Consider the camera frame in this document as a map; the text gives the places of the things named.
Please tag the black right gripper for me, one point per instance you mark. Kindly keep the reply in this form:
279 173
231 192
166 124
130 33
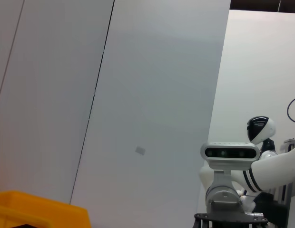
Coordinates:
202 217

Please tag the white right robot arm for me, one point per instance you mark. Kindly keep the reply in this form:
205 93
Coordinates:
268 171

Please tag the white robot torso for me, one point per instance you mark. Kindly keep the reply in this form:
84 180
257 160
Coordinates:
268 154

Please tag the white and black robot head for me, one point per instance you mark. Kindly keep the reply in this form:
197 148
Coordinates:
261 128

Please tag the yellow plastic storage bin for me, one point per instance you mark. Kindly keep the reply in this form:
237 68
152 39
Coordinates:
42 209

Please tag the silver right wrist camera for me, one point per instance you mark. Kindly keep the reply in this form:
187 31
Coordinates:
229 153

